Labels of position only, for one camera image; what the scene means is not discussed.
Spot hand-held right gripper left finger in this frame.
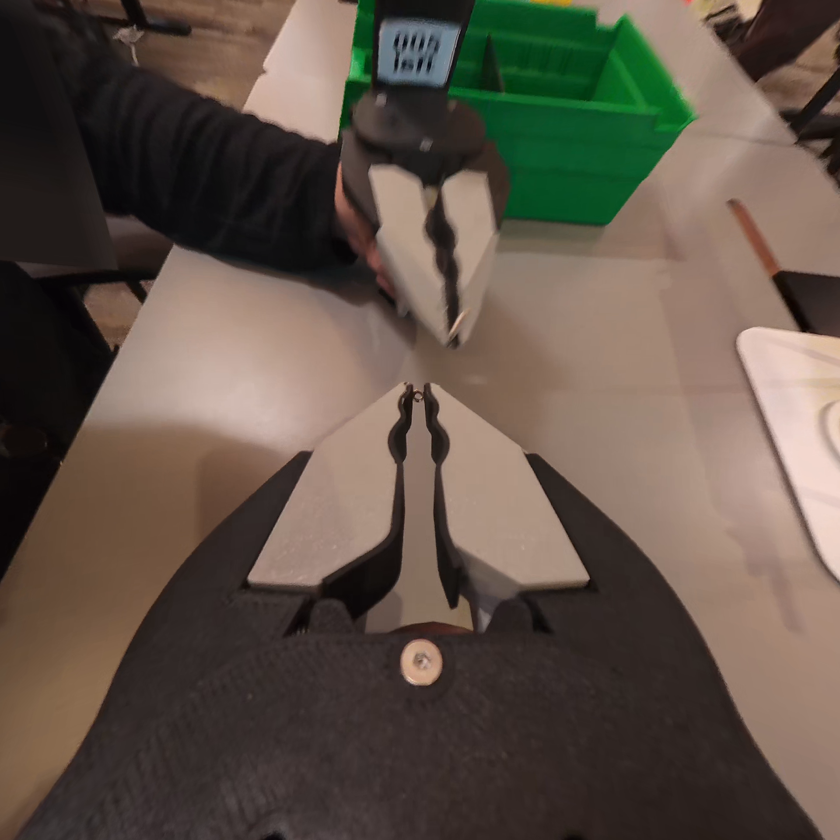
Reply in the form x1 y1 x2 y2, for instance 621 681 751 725
247 382 414 621

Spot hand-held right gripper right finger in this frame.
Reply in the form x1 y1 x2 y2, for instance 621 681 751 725
423 382 592 632

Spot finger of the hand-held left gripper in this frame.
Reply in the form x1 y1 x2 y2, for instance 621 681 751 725
367 164 460 349
436 169 503 349

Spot person's left forearm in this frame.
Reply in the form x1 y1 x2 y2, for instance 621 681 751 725
79 59 358 273

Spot person's left hand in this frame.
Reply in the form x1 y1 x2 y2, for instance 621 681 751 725
332 164 399 301

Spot green plastic bin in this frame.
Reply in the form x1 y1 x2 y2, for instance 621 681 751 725
340 0 697 227

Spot office chair with grey armrests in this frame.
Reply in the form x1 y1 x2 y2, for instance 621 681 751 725
20 215 175 303

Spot black stand foot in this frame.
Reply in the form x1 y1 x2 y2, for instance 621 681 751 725
98 0 193 37

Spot white tray with stand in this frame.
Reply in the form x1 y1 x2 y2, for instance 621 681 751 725
735 327 840 581

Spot person's dark clothed body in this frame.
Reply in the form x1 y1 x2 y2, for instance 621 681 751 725
0 262 118 578

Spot black pad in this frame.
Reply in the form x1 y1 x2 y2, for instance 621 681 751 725
773 268 840 333

